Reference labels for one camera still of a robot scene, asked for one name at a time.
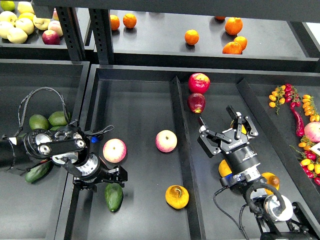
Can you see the pink apple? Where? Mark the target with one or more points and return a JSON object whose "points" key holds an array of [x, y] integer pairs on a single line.
{"points": [[114, 150], [166, 141]]}

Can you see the green avocado top left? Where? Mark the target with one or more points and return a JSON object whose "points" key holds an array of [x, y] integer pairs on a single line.
{"points": [[38, 121]]}

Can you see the black centre tray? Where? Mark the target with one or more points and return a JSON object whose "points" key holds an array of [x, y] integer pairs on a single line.
{"points": [[142, 101]]}

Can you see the orange tomato bunch right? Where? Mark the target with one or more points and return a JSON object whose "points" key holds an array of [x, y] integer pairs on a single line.
{"points": [[310, 109]]}

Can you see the pink apple left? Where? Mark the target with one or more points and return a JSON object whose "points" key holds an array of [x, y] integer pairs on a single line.
{"points": [[114, 150]]}

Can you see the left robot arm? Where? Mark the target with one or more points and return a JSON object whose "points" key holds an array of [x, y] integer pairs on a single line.
{"points": [[68, 147]]}

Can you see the black shelf post right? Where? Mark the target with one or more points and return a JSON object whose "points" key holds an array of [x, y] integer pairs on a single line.
{"points": [[102, 32]]}

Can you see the black shelf post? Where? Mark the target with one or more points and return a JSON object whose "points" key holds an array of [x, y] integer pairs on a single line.
{"points": [[71, 32], [102, 32]]}

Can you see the white label card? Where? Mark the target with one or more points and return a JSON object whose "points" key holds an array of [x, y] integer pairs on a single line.
{"points": [[316, 149]]}

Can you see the yellow pear stem up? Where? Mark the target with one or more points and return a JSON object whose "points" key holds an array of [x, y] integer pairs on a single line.
{"points": [[177, 196]]}

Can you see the orange cherry tomato bunch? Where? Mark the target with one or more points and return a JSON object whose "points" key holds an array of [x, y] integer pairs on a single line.
{"points": [[277, 98]]}

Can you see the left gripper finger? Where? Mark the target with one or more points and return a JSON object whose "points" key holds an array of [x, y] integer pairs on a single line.
{"points": [[117, 175], [81, 185]]}

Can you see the green avocado top right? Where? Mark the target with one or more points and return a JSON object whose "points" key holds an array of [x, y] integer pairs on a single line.
{"points": [[57, 119]]}

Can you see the pink apple centre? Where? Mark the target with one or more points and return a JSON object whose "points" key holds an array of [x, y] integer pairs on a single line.
{"points": [[166, 141]]}

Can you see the orange front right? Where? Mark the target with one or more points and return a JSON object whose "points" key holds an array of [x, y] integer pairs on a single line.
{"points": [[232, 47]]}

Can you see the pink peach right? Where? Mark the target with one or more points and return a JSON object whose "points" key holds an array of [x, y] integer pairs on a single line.
{"points": [[312, 131]]}

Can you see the black tray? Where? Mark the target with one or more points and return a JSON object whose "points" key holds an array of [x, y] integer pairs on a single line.
{"points": [[37, 211], [142, 101]]}

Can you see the yellow pear lower right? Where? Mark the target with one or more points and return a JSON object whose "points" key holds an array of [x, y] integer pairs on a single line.
{"points": [[272, 179]]}

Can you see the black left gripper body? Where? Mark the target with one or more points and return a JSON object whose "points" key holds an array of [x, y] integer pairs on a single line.
{"points": [[94, 171]]}

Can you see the red chili pepper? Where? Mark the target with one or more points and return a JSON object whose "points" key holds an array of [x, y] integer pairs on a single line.
{"points": [[299, 124]]}

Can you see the black left tray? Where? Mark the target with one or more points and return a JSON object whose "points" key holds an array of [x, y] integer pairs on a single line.
{"points": [[37, 211]]}

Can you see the large orange right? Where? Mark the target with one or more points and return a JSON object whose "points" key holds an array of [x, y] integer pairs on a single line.
{"points": [[233, 26]]}

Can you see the green avocado bottom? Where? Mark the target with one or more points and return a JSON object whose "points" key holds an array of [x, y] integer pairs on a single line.
{"points": [[38, 172]]}

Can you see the bright red apple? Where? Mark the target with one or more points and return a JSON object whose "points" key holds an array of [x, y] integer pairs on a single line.
{"points": [[198, 83]]}

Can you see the pale peach on shelf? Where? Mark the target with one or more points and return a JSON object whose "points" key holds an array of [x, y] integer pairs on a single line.
{"points": [[56, 27]]}

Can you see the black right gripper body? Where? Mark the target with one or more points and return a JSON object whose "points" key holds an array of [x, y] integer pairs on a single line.
{"points": [[239, 155]]}

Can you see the black shelf post left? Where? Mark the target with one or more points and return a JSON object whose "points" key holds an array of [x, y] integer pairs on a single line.
{"points": [[71, 32]]}

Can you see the yellow pear left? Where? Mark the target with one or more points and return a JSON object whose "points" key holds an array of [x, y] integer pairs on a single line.
{"points": [[224, 169]]}

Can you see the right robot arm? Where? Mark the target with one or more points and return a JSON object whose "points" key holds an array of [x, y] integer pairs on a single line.
{"points": [[277, 217]]}

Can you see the orange centre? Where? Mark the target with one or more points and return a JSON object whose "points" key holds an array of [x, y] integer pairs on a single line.
{"points": [[191, 37]]}

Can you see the orange small right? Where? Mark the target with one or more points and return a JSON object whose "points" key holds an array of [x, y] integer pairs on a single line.
{"points": [[242, 41]]}

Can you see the orange hidden back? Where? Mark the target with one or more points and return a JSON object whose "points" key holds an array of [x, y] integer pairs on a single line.
{"points": [[220, 18]]}

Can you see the dark red apple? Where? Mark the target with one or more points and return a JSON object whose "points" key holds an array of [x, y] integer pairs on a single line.
{"points": [[196, 102]]}

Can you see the red cherry tomato bunch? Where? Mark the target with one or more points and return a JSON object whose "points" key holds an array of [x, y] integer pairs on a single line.
{"points": [[291, 96]]}

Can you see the dark green avocado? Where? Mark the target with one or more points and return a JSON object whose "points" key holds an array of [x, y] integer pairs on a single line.
{"points": [[113, 194]]}

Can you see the red apple on shelf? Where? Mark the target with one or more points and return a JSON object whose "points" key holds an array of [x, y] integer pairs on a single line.
{"points": [[50, 37]]}

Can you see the green avocado second row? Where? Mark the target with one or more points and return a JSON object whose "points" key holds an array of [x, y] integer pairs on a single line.
{"points": [[56, 128]]}

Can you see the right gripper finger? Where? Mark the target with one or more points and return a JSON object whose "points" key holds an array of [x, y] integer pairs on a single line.
{"points": [[209, 140], [239, 122]]}

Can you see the mixed cherry tomatoes lower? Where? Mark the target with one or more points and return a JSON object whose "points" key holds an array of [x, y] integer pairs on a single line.
{"points": [[308, 160]]}

